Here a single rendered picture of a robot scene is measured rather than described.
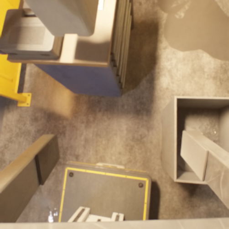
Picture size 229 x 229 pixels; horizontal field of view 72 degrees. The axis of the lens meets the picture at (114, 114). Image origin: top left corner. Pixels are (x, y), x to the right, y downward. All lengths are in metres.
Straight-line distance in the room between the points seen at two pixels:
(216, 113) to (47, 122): 1.60
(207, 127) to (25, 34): 1.29
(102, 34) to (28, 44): 0.32
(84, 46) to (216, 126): 1.13
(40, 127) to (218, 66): 1.92
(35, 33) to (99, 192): 1.11
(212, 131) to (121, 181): 0.80
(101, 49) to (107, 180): 0.95
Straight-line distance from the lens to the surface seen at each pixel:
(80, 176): 1.37
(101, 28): 0.81
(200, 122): 1.38
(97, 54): 0.75
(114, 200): 1.36
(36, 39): 0.81
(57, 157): 0.17
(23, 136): 2.00
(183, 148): 0.17
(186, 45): 1.91
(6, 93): 1.82
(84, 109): 1.70
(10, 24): 0.93
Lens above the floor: 1.58
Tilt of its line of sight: 78 degrees down
